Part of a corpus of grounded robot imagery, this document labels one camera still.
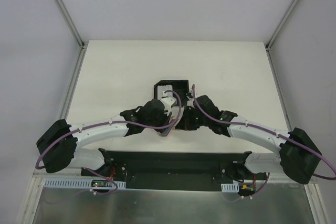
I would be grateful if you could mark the white cards stack in tray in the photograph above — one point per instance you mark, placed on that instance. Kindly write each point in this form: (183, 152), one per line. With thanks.
(164, 90)

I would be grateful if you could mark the right aluminium frame post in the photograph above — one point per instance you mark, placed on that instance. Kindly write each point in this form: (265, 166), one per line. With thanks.
(282, 23)

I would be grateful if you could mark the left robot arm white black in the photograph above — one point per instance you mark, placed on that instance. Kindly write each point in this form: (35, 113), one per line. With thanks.
(65, 145)

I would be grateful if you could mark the black card tray box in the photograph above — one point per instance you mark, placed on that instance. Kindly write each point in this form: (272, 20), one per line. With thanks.
(181, 87)

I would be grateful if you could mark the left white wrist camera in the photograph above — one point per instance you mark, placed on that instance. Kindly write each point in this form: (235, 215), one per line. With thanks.
(168, 101)

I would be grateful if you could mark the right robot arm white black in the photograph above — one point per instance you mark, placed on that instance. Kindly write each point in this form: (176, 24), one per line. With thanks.
(290, 152)

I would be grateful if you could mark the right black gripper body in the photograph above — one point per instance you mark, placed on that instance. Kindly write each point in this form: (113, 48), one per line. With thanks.
(185, 120)

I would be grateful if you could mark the right white cable duct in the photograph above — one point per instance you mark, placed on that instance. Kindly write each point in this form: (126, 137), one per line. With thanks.
(230, 188)

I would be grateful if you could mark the left aluminium frame post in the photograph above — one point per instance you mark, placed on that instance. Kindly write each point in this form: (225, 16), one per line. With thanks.
(70, 23)

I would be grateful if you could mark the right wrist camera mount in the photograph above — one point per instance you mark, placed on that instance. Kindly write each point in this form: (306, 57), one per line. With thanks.
(189, 96)

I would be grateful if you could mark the tan leather card holder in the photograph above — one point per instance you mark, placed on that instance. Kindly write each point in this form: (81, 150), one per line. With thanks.
(168, 130)

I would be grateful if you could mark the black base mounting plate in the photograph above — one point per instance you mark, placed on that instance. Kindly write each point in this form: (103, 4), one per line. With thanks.
(177, 171)

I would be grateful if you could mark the aluminium cross rail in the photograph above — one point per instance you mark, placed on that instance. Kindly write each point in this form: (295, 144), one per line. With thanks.
(314, 179)

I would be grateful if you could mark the left white cable duct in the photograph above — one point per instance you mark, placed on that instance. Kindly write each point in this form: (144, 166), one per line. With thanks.
(73, 183)

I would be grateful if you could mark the left table side rail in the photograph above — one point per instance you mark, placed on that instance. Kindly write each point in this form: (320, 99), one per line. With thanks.
(71, 86)

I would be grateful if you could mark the aluminium frame post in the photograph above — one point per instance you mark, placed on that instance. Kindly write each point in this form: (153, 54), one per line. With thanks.
(70, 23)
(282, 23)

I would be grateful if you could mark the white cable duct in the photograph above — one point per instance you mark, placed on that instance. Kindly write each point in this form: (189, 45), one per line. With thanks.
(230, 188)
(73, 183)

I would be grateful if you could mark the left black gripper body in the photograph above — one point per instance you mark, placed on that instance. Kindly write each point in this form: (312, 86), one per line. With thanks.
(165, 128)

